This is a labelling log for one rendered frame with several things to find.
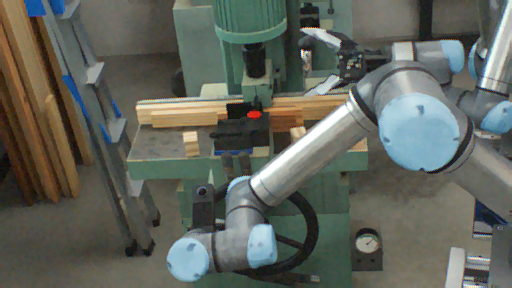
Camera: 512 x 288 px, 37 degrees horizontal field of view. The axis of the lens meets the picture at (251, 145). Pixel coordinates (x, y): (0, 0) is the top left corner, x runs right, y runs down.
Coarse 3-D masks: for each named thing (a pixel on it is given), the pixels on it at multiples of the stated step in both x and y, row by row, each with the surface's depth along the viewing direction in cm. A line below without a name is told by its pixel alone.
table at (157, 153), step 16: (144, 128) 205; (160, 128) 205; (176, 128) 204; (192, 128) 203; (208, 128) 202; (144, 144) 199; (160, 144) 198; (176, 144) 197; (208, 144) 196; (288, 144) 192; (128, 160) 193; (144, 160) 192; (160, 160) 192; (176, 160) 192; (192, 160) 191; (208, 160) 191; (336, 160) 188; (352, 160) 188; (144, 176) 195; (160, 176) 195; (176, 176) 194; (192, 176) 194; (208, 176) 194
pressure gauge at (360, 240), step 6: (366, 228) 194; (360, 234) 193; (366, 234) 192; (372, 234) 193; (378, 234) 195; (360, 240) 194; (366, 240) 194; (372, 240) 194; (378, 240) 193; (360, 246) 195; (366, 246) 195; (372, 246) 195; (378, 246) 194; (366, 252) 196
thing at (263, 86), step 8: (248, 80) 194; (256, 80) 193; (264, 80) 193; (272, 80) 202; (248, 88) 192; (256, 88) 192; (264, 88) 192; (272, 88) 202; (248, 96) 193; (264, 96) 193; (272, 96) 195; (264, 104) 194
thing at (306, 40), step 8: (304, 8) 200; (312, 8) 199; (304, 16) 198; (312, 16) 198; (304, 24) 199; (312, 24) 199; (304, 40) 164; (312, 40) 164; (304, 48) 164; (312, 48) 165
